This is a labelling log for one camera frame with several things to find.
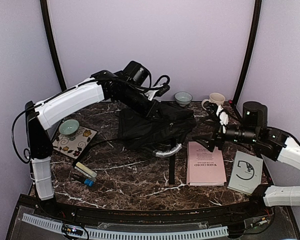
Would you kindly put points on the left black frame post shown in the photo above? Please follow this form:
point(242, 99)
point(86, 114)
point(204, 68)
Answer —
point(51, 44)

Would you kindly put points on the celadon green bowl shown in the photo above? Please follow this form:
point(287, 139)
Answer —
point(69, 128)

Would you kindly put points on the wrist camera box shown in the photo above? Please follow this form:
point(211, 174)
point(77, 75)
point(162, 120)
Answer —
point(255, 114)
point(137, 72)

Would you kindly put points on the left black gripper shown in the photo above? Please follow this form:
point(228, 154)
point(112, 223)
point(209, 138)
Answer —
point(150, 110)

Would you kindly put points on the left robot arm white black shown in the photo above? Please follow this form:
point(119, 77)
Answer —
point(41, 116)

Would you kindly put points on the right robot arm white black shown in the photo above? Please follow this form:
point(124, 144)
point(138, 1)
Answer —
point(269, 142)

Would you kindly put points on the white slotted cable duct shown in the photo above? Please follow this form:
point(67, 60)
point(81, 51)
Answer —
point(129, 232)

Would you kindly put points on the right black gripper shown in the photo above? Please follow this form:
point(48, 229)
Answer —
point(211, 139)

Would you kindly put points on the black student backpack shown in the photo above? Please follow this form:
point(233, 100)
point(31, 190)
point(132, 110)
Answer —
point(161, 137)

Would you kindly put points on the grey white booklet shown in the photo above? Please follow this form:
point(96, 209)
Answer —
point(246, 173)

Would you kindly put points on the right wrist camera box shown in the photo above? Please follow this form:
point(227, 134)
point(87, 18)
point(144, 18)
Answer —
point(255, 114)

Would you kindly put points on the small circuit board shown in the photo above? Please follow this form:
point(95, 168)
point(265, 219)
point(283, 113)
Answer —
point(71, 231)
point(259, 222)

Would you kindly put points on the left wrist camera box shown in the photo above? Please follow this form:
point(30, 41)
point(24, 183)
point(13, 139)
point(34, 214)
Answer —
point(137, 72)

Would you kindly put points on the black blue marker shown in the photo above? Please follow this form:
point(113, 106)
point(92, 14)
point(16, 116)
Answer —
point(83, 180)

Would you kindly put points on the cream mug with print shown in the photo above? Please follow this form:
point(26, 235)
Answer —
point(214, 97)

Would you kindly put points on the black frame post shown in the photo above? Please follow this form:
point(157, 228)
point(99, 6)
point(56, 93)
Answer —
point(51, 44)
point(248, 52)

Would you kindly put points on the floral square coaster mat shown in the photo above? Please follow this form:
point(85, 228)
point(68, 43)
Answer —
point(74, 146)

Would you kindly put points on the pink book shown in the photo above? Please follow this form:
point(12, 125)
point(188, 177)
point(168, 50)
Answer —
point(204, 168)

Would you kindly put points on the small circuit board left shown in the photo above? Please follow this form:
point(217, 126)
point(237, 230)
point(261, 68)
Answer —
point(71, 231)

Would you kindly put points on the small white blue bowl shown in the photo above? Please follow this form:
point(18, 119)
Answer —
point(183, 98)

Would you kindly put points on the black front rail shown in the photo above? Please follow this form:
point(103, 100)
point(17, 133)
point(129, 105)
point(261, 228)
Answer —
point(229, 214)

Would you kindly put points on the small circuit board right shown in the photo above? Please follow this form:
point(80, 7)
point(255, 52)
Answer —
point(259, 222)

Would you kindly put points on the right black frame post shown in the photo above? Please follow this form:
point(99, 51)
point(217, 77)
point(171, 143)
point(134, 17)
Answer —
point(248, 52)

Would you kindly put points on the cream eraser in case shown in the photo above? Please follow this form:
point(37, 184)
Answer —
point(85, 170)

